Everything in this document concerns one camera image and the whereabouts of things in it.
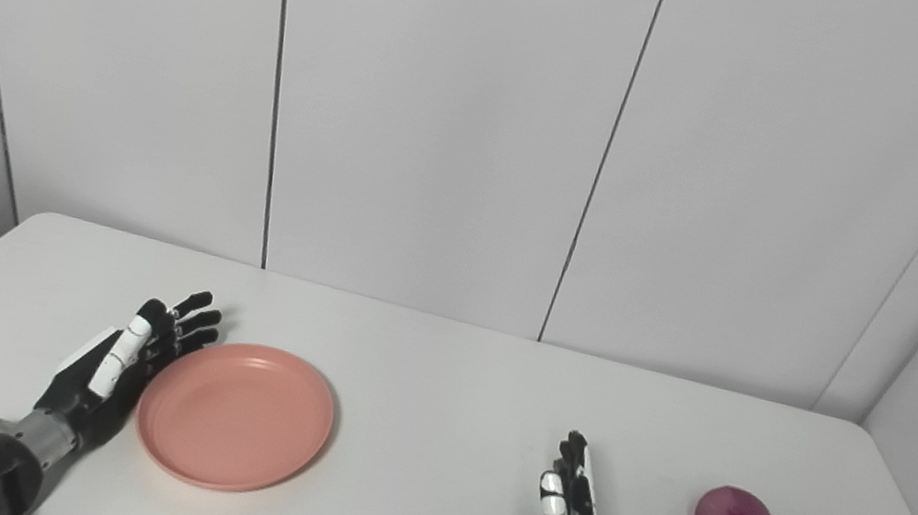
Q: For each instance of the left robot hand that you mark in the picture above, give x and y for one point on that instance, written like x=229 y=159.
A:
x=118 y=373

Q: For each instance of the pink plate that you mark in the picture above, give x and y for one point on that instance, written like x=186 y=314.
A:
x=236 y=416

